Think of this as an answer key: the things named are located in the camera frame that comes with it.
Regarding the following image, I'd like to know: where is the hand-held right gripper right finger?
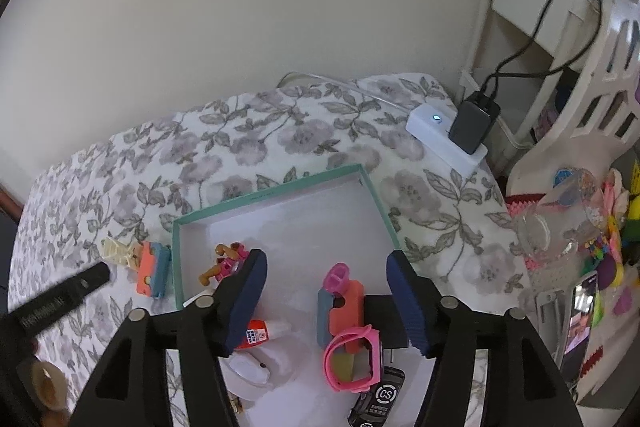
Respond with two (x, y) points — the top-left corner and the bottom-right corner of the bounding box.
(386, 249), (583, 427)

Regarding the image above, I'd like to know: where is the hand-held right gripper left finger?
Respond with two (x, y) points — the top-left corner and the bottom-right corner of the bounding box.
(67, 248), (268, 427)

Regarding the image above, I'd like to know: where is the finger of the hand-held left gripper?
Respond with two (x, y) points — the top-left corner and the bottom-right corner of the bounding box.
(70, 262), (112, 303)

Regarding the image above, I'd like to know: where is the black charger plug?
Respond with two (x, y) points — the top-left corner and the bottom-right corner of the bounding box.
(362, 294), (413, 350)

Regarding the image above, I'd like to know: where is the red white glue bottle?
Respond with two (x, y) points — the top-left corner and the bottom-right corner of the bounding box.
(235, 319), (292, 352)

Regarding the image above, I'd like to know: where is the cream hair clip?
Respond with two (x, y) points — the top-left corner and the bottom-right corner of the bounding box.
(101, 238), (143, 269)

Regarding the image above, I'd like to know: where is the pink brown dog figure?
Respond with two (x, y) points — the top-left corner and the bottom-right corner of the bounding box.
(199, 243), (249, 288)

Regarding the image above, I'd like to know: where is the small orange blue toy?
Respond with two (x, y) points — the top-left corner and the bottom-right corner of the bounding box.
(136, 242), (173, 300)

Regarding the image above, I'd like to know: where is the pink toy watch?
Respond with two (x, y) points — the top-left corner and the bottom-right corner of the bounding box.
(323, 326), (385, 394)

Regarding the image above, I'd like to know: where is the white handheld device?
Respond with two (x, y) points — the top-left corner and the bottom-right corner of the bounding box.
(220, 347), (301, 403)

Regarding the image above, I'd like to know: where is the black toy car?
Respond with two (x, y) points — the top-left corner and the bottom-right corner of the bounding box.
(347, 364), (407, 427)

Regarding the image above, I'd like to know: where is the person's left forearm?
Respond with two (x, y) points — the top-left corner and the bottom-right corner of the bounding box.
(20, 354), (71, 427)

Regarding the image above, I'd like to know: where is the red zigzag edged mat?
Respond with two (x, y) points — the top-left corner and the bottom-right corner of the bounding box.
(506, 193), (556, 220)

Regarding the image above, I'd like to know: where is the clear plastic cup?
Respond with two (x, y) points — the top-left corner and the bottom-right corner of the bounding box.
(517, 169), (606, 265)

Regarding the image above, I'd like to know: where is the grey floral blanket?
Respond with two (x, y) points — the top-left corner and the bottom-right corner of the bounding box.
(7, 74), (536, 427)

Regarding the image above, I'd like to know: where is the smartphone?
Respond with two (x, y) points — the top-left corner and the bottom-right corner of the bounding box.
(560, 271), (598, 383)

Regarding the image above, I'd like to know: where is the white power strip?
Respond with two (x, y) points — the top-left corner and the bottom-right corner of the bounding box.
(406, 103), (488, 178)

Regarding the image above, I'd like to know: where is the black power adapter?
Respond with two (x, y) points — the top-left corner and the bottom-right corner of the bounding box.
(448, 91), (502, 156)

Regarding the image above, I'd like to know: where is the pile of colourful toys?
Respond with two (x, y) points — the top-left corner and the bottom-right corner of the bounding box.
(590, 157), (640, 338)

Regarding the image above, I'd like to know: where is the white plastic basket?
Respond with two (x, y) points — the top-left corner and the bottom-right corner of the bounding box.
(505, 0), (640, 408)

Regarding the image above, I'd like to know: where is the white shelf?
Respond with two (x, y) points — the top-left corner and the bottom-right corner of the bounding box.
(460, 0), (608, 168)

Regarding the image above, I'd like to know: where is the white power cord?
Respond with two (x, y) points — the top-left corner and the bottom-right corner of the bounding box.
(276, 71), (416, 110)

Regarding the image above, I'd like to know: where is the black cable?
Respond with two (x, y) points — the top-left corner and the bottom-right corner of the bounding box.
(482, 0), (608, 108)

